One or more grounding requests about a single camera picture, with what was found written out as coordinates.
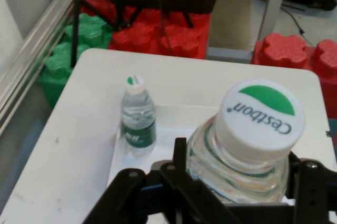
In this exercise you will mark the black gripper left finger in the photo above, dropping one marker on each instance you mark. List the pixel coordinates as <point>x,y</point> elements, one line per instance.
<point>194,195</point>

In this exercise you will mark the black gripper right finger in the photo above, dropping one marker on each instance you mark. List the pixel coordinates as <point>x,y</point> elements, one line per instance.
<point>313,187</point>

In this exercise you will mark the green label water bottle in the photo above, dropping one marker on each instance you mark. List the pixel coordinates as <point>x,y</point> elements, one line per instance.
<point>258,124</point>
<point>138,118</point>

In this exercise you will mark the white and blue cardboard box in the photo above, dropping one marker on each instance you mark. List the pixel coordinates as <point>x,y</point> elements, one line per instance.
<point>171,134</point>

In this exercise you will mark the large red foam block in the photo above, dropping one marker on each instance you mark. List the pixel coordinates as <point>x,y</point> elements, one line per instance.
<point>147,40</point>

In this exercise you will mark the white desk leg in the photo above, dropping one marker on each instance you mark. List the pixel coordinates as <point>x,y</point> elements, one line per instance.
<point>237,24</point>

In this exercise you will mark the green foam block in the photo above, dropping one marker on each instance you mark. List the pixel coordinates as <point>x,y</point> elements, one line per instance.
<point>58,61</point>

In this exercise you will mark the black tripod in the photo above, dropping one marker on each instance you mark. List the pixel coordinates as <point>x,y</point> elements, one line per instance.
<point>75,24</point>

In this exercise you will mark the aluminium wall rail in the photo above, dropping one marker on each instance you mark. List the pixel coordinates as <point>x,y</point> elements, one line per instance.
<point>31,50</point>

